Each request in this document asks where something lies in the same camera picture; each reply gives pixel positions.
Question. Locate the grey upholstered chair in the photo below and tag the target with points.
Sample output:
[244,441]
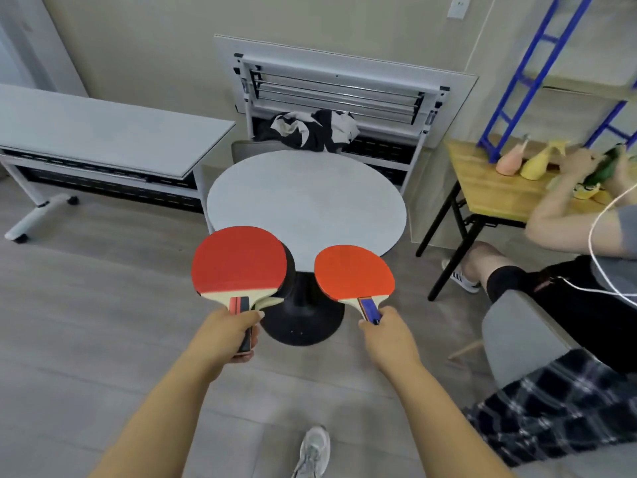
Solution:
[522,333]

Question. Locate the person's patterned shorts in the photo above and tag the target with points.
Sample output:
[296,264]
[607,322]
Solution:
[547,408]

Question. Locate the white table folded upright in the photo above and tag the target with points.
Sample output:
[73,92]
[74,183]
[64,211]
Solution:
[348,64]

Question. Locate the black and white garment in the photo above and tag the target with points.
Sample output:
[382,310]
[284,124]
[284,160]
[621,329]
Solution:
[308,131]

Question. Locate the white standing air conditioner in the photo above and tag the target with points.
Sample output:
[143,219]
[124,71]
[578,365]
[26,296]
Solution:
[45,44]

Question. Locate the person's left forearm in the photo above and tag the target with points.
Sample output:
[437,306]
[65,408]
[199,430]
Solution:
[154,423]

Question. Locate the person's right forearm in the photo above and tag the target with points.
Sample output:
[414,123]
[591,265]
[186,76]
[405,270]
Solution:
[443,428]

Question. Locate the yellow toy with black dots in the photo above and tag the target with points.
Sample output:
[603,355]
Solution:
[584,191]

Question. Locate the pink bottle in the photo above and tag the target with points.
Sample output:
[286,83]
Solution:
[510,164]

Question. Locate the black table tennis paddle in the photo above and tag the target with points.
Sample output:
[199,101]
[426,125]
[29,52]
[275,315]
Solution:
[290,268]

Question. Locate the person's left hand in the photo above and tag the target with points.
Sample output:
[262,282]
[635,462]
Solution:
[224,338]

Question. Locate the round white table black base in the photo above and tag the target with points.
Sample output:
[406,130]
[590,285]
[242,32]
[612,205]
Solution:
[308,194]

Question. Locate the white folding table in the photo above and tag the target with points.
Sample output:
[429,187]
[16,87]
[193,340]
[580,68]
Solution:
[99,129]

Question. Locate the wooden table black legs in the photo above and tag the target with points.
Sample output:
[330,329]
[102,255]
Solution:
[482,189]

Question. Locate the person's right hand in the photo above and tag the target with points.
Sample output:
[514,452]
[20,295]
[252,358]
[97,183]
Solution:
[393,343]

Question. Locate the green toy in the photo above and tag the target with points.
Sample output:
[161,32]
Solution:
[604,169]

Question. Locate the yellow bottle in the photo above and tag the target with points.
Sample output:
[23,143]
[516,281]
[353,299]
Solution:
[535,169]

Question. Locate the white wall socket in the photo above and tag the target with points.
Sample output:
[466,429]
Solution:
[458,7]

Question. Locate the grey white sneaker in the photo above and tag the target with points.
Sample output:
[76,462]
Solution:
[313,453]

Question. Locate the blue metal shelf rack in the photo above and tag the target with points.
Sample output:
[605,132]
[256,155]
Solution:
[492,153]

